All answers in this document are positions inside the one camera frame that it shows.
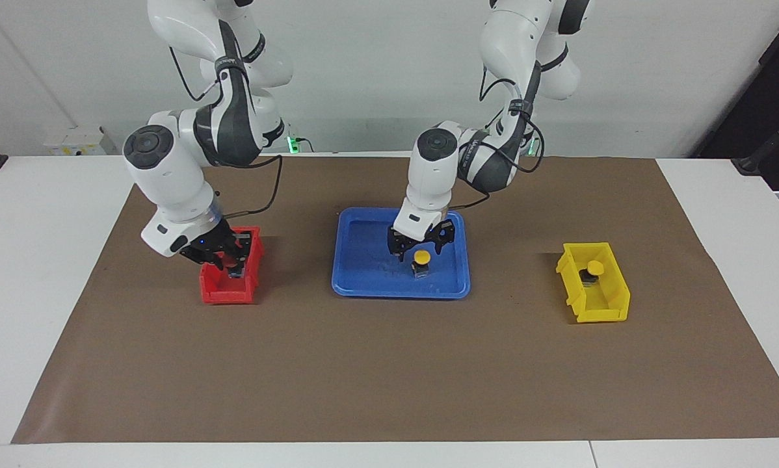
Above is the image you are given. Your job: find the red plastic bin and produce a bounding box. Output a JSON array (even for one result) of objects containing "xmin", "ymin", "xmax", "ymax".
[{"xmin": 199, "ymin": 226, "xmax": 264, "ymax": 305}]

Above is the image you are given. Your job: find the blue plastic tray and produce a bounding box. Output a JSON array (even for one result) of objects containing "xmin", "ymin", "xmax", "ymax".
[{"xmin": 331, "ymin": 207, "xmax": 472, "ymax": 300}]

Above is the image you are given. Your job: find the brown paper mat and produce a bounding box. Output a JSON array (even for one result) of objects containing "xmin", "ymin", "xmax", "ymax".
[{"xmin": 11, "ymin": 155, "xmax": 779, "ymax": 445}]

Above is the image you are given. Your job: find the yellow plastic bin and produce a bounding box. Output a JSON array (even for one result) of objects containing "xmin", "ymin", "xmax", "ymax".
[{"xmin": 555, "ymin": 242, "xmax": 631, "ymax": 324}]

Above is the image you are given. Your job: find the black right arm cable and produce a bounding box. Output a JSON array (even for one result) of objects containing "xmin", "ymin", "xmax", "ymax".
[{"xmin": 168, "ymin": 45, "xmax": 285, "ymax": 218}]

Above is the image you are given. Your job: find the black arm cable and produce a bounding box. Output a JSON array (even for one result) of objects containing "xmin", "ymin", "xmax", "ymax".
[
  {"xmin": 168, "ymin": 45, "xmax": 285, "ymax": 218},
  {"xmin": 455, "ymin": 65, "xmax": 546, "ymax": 212}
]

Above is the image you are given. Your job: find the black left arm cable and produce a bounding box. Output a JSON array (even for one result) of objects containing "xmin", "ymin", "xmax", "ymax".
[{"xmin": 455, "ymin": 65, "xmax": 546, "ymax": 212}]

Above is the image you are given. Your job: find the white wall socket box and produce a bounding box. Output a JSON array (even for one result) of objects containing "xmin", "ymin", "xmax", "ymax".
[{"xmin": 44, "ymin": 126, "xmax": 108, "ymax": 156}]

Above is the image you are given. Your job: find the black camera stand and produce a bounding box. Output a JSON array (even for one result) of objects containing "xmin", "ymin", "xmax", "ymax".
[{"xmin": 731, "ymin": 110, "xmax": 779, "ymax": 190}]

